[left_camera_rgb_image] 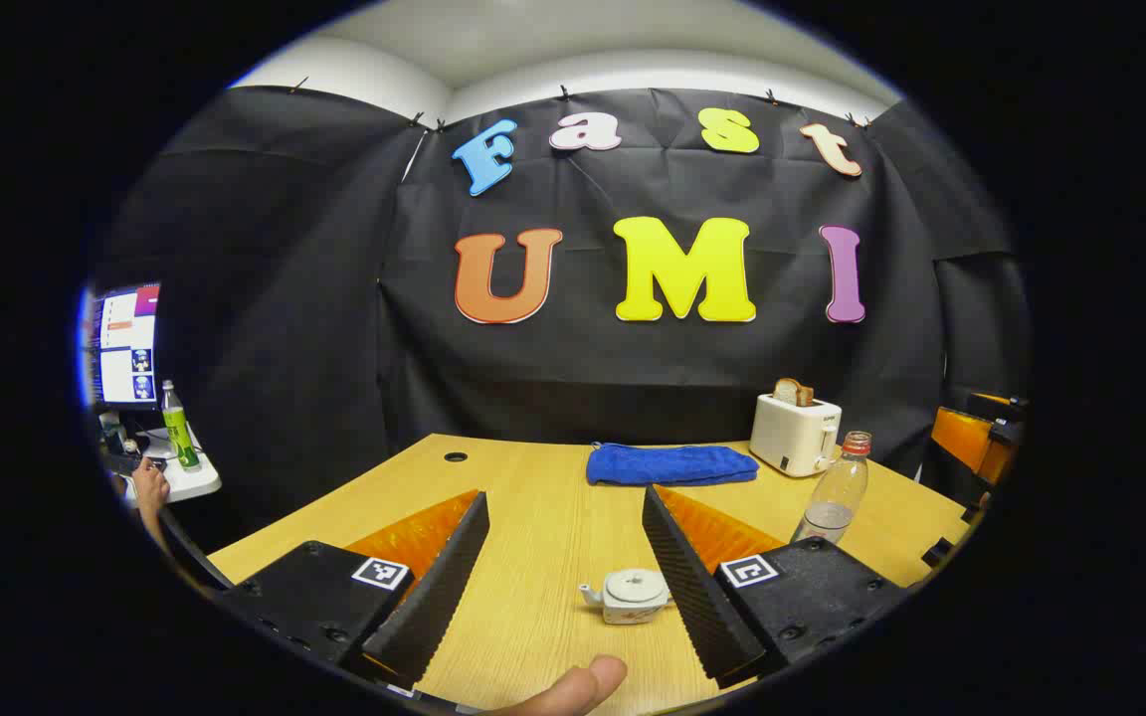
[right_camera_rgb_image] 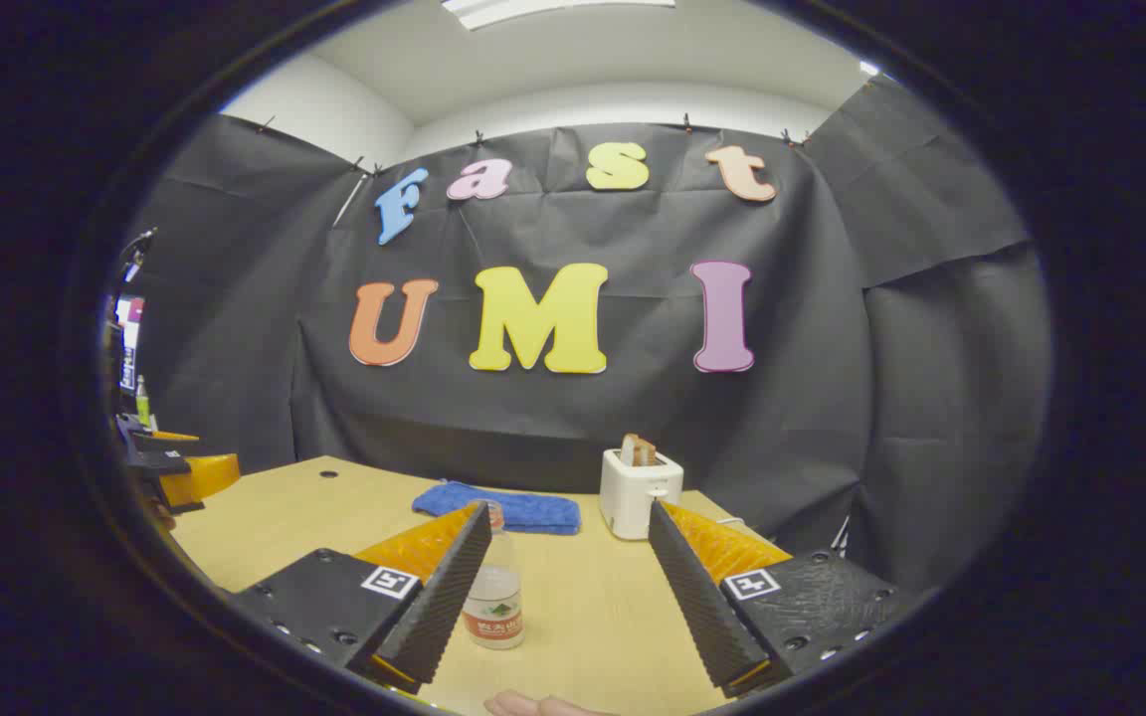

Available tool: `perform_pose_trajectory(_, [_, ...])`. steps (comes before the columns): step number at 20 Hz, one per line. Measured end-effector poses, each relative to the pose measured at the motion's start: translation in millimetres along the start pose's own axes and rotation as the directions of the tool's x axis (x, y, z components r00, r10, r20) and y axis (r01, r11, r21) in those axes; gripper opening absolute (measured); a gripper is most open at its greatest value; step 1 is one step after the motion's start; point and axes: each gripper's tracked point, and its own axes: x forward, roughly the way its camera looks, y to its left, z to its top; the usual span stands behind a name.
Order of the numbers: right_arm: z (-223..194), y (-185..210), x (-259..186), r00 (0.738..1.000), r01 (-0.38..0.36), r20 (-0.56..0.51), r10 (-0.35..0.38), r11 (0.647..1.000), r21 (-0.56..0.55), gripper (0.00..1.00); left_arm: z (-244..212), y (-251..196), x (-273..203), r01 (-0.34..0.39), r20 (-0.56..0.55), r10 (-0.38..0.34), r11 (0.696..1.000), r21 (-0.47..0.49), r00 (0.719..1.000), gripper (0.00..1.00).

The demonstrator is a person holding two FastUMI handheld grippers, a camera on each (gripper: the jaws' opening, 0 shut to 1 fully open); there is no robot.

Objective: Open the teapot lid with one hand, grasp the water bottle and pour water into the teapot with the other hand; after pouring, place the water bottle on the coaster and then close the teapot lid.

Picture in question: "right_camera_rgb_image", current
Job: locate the clear plastic water bottle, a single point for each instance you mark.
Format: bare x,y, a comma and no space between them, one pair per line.
498,602

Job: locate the blue towel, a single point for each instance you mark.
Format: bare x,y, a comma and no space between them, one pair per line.
533,512

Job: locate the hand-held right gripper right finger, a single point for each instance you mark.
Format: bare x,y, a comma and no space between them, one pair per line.
697,597

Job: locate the toast slice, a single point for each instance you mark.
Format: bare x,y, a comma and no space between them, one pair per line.
646,452
627,449

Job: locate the computer monitor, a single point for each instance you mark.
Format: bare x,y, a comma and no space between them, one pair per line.
129,343

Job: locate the white toaster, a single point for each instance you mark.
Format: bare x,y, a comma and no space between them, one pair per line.
633,497

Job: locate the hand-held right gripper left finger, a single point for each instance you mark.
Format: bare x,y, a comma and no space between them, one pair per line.
434,607

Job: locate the black backdrop cloth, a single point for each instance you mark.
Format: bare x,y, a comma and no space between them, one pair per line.
832,398

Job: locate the black stand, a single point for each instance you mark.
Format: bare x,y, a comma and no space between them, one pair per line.
137,254

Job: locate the green bottle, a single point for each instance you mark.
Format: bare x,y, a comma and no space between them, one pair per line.
143,403

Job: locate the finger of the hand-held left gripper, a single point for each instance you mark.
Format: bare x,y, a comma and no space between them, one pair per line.
157,459
200,479

